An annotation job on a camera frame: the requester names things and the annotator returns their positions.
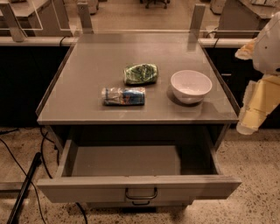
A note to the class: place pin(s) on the padded gripper body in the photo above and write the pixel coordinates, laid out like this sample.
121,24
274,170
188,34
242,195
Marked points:
268,49

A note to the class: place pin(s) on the grey top drawer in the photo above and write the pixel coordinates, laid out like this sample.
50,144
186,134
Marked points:
138,173

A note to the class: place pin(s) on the grey drawer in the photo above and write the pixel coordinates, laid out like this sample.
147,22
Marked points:
150,203
138,173

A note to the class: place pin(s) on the grey drawer cabinet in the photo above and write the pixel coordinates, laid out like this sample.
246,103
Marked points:
138,119

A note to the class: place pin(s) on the grey bottom drawer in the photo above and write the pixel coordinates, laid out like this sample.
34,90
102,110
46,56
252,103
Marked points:
150,203

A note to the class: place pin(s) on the white ceramic bowl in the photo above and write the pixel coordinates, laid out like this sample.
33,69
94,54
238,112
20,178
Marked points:
190,86

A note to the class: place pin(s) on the grey background desk right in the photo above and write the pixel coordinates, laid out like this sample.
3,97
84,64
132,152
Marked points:
240,19

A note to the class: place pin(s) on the grey background desk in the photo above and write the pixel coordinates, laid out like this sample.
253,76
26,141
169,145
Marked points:
240,19
41,18

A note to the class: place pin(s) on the green snack bag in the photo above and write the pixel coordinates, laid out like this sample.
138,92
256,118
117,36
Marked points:
140,74

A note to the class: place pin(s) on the blue snack bag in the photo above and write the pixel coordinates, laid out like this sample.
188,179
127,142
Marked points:
123,96

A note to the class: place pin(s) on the black office chair base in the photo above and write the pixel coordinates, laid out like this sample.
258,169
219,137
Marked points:
147,3

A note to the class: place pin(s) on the black bar on floor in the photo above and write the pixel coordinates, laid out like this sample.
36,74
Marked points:
13,219

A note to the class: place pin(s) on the grey background desk left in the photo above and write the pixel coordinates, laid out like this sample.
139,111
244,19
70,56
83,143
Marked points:
41,18

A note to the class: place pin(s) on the right grey metal post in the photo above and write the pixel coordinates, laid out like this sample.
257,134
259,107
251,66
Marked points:
197,18

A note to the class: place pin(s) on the grey metal post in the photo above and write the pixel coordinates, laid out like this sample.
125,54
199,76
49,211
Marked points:
197,18
85,19
12,22

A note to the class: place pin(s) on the middle grey metal post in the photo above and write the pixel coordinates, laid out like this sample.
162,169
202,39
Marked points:
85,19

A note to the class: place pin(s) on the left grey metal post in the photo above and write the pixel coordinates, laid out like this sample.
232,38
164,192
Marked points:
12,22

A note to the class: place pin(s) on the white horizontal rail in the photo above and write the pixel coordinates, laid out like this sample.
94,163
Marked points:
67,41

